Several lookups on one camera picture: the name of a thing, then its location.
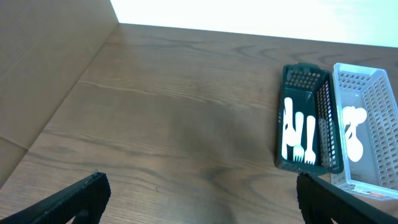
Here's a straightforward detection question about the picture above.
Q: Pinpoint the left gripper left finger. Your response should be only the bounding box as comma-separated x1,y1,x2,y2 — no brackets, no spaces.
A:
1,172,111,224

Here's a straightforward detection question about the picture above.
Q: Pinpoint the mint green plastic fork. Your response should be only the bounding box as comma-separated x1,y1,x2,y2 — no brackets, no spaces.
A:
293,112,304,162

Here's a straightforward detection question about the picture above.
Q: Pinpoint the black plastic basket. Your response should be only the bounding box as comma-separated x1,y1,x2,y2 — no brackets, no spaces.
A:
275,63,344,175

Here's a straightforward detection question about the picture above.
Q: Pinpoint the white plastic fork underneath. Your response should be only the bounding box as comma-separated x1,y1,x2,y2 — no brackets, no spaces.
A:
281,110,288,160

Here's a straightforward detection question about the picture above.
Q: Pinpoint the white plastic fork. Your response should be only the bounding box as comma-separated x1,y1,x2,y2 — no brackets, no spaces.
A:
305,115,316,165

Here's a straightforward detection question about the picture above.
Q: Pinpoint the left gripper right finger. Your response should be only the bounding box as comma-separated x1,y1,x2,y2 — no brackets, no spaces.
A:
296,172,397,224

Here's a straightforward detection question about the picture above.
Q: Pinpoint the brown cardboard panel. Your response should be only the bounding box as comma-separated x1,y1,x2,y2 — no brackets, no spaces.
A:
1,0,118,182

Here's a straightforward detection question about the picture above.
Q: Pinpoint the white spoon bowl down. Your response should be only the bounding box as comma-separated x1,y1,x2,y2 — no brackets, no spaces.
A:
345,124,363,162

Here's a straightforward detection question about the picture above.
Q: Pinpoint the clear plastic basket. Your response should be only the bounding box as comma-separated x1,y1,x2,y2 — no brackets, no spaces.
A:
331,63,397,200

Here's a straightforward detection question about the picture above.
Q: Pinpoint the white spoon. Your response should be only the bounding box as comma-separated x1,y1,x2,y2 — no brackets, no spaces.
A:
342,106,367,138
283,97,297,147

